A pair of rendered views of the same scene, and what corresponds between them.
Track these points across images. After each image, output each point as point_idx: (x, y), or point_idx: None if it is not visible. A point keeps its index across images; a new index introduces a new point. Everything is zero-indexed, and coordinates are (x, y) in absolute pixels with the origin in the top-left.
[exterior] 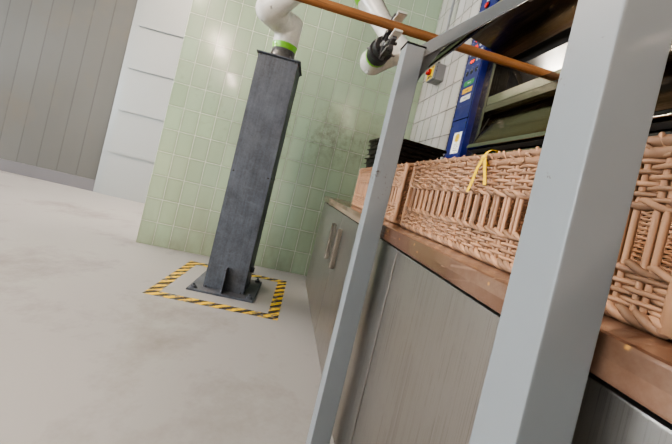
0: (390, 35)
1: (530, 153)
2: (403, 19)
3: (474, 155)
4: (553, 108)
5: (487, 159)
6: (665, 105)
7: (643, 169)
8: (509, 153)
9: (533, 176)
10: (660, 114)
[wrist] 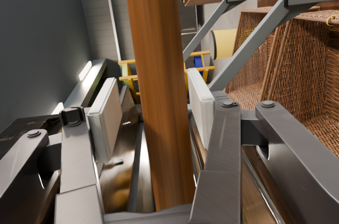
0: (205, 85)
1: (316, 17)
2: (117, 131)
3: (338, 20)
4: None
5: (333, 18)
6: (264, 223)
7: (302, 14)
8: (322, 18)
9: (323, 16)
10: (273, 206)
